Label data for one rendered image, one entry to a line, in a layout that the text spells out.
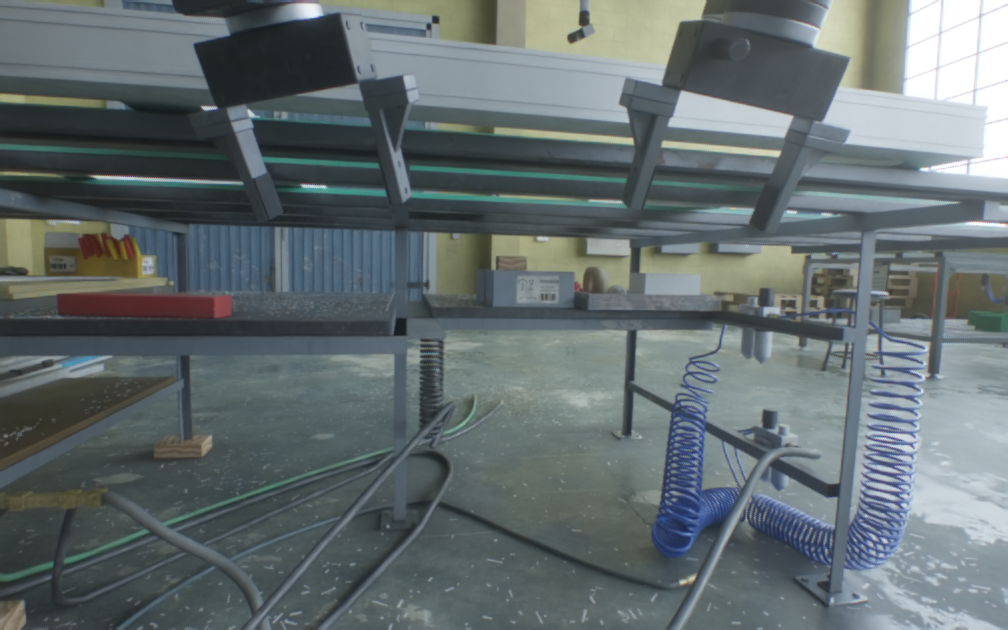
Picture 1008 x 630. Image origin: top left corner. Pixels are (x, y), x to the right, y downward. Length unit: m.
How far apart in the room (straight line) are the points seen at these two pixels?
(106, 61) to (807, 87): 0.64
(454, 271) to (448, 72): 6.63
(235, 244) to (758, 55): 7.16
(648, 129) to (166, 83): 0.46
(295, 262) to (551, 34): 4.73
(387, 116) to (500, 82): 0.18
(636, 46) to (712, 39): 8.07
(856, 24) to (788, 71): 10.36
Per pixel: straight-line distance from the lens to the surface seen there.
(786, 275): 9.37
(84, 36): 0.68
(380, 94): 0.46
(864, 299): 1.28
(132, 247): 2.04
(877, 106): 0.85
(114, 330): 1.12
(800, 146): 0.53
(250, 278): 7.37
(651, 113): 0.46
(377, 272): 7.11
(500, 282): 1.37
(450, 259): 7.19
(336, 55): 0.46
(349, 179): 0.88
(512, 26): 7.58
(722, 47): 0.44
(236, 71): 0.50
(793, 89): 0.50
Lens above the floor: 0.69
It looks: 5 degrees down
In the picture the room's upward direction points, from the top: 1 degrees clockwise
